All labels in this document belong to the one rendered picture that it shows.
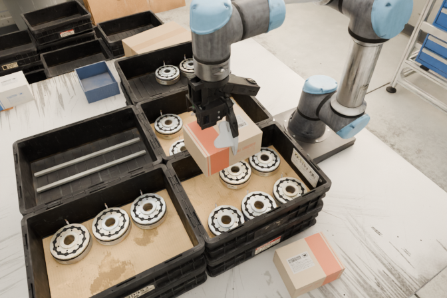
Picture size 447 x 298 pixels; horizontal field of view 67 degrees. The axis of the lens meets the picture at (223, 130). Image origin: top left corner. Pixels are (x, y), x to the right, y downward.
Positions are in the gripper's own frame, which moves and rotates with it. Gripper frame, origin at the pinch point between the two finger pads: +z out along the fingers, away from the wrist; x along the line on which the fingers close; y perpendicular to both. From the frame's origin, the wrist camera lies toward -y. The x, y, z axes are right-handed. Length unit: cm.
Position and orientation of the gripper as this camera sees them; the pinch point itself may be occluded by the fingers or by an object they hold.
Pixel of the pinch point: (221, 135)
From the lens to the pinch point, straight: 84.8
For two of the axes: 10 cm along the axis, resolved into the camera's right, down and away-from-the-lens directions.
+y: -8.6, 3.7, -3.5
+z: 0.1, 7.0, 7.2
